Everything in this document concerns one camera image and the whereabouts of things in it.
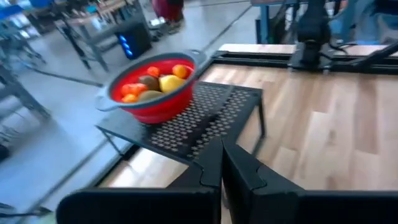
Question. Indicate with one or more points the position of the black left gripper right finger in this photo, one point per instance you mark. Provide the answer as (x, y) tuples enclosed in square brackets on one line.
[(264, 205)]

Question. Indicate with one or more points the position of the green kiwi fruit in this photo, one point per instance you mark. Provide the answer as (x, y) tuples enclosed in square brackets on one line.
[(149, 95)]

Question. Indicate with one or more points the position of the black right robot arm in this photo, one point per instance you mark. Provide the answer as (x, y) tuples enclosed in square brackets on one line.
[(312, 28)]

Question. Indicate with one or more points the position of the yellow lemon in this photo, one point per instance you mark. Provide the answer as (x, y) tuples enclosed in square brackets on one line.
[(170, 83)]

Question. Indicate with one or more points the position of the black floor fan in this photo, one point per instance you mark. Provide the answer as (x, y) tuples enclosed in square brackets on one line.
[(25, 213)]

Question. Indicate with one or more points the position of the red collapsible colander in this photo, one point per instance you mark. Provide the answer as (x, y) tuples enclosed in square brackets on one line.
[(161, 112)]

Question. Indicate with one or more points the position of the black perforated metal stand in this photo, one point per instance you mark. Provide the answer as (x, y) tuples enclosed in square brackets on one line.
[(174, 133)]

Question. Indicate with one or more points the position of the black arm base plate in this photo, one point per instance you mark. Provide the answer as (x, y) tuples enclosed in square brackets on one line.
[(308, 60)]

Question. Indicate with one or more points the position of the grey metal workbench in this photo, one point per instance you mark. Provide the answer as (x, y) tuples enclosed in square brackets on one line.
[(93, 28), (18, 87)]

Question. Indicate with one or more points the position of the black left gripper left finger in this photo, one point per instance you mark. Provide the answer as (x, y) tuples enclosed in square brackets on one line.
[(186, 205)]

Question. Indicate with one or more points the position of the brown kiwi fruit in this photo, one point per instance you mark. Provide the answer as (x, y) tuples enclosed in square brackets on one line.
[(149, 81)]

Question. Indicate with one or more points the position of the black computer tower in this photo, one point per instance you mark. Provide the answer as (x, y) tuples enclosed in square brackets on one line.
[(133, 40)]

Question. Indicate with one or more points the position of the person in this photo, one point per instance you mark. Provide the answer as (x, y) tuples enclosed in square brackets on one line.
[(168, 9), (357, 18)]

